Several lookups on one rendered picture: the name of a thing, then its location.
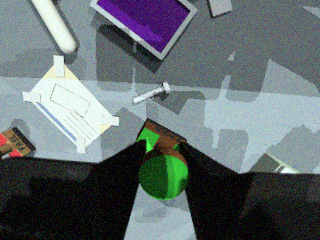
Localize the white rounded cylinder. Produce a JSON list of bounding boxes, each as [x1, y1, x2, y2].
[[31, 0, 77, 54]]

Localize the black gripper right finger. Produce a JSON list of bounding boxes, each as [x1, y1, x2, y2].
[[179, 142, 320, 240]]

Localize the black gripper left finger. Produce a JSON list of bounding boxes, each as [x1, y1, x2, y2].
[[0, 139, 146, 240]]

